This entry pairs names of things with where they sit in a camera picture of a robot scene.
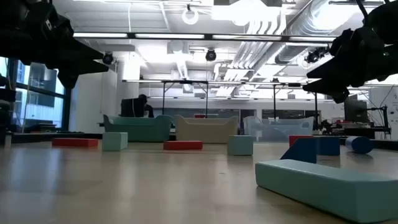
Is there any pale plastic bin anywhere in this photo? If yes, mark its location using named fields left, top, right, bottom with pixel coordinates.
left=174, top=114, right=239, bottom=144

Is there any light teal cube block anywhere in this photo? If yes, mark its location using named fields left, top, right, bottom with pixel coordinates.
left=227, top=134, right=254, bottom=157
left=102, top=132, right=129, bottom=152

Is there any blue cylinder block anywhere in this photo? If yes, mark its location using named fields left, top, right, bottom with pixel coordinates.
left=344, top=136, right=375, bottom=155

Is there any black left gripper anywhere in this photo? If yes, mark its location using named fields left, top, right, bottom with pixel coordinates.
left=30, top=0, right=109, bottom=90

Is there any silver ventilation duct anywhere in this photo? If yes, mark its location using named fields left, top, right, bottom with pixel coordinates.
left=275, top=0, right=352, bottom=65

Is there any black metal background frame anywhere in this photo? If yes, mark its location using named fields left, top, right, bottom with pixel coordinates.
left=272, top=82, right=318, bottom=130
left=161, top=80, right=209, bottom=118

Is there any blue cube block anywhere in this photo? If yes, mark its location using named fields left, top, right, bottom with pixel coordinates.
left=316, top=136, right=341, bottom=157

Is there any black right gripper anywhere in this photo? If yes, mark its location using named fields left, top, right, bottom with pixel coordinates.
left=303, top=26, right=398, bottom=105

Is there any black aluminium rig frame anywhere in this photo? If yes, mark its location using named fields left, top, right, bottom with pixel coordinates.
left=11, top=132, right=398, bottom=151

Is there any white ring light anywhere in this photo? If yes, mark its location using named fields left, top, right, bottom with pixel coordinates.
left=182, top=7, right=200, bottom=26

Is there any clear plastic bin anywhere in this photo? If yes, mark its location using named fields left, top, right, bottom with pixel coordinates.
left=243, top=116, right=315, bottom=143

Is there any black bar with light strips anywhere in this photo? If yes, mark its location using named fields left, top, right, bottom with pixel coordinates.
left=73, top=32, right=338, bottom=44

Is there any red long block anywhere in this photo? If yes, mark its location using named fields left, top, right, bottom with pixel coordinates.
left=52, top=138, right=100, bottom=149
left=163, top=140, right=204, bottom=151

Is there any person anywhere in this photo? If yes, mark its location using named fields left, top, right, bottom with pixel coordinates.
left=137, top=93, right=155, bottom=118

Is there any large window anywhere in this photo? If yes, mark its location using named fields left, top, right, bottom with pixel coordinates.
left=0, top=57, right=73, bottom=131

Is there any light teal long block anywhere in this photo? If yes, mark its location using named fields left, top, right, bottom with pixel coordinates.
left=254, top=159, right=398, bottom=224

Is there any black desk with equipment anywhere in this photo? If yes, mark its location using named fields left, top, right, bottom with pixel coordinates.
left=331, top=105, right=392, bottom=139

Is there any black monitor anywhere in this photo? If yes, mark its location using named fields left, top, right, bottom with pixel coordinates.
left=343, top=98, right=369, bottom=123
left=120, top=98, right=146, bottom=118

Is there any red rectangular block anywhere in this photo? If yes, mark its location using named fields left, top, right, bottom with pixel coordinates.
left=289, top=134, right=314, bottom=148

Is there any green plastic bin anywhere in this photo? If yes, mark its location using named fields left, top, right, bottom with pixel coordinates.
left=103, top=114, right=174, bottom=143

